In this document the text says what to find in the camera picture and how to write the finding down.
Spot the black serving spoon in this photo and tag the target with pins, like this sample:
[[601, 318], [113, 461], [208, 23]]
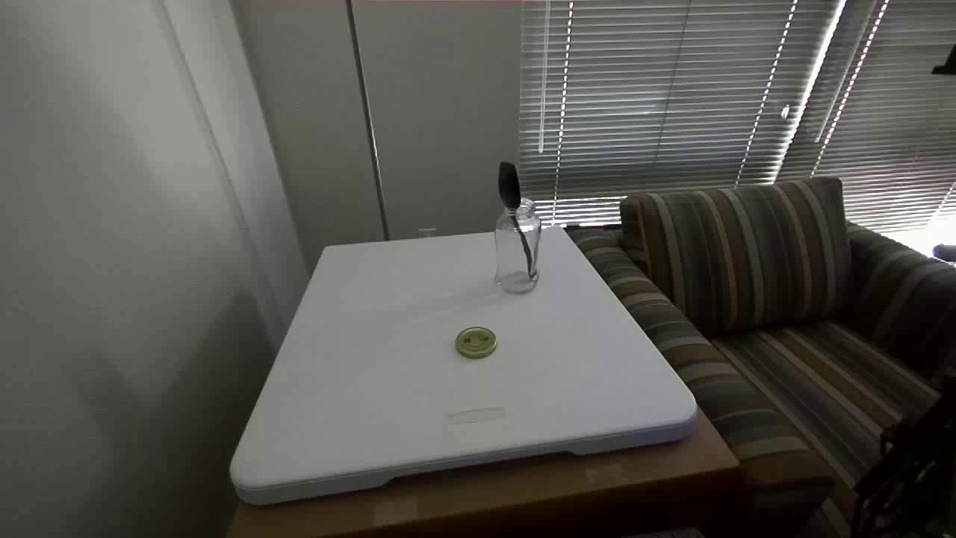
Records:
[[510, 194]]

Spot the striped sofa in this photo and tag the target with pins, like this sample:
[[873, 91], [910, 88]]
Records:
[[810, 407]]

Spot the wooden table frame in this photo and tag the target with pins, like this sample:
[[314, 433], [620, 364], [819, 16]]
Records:
[[692, 481]]

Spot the white table board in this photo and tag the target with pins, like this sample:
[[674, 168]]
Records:
[[368, 387]]

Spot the clear glass bottle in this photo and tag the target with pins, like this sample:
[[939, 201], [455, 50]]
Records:
[[510, 254]]

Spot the green round jar lid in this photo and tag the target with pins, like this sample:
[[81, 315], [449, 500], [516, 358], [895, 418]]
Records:
[[477, 340]]

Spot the window blinds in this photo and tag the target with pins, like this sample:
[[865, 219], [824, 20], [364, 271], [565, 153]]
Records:
[[686, 94]]

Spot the dark stand at right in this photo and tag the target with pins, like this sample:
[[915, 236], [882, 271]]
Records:
[[910, 490]]

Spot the striped sofa cushion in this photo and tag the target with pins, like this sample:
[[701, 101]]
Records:
[[744, 258]]

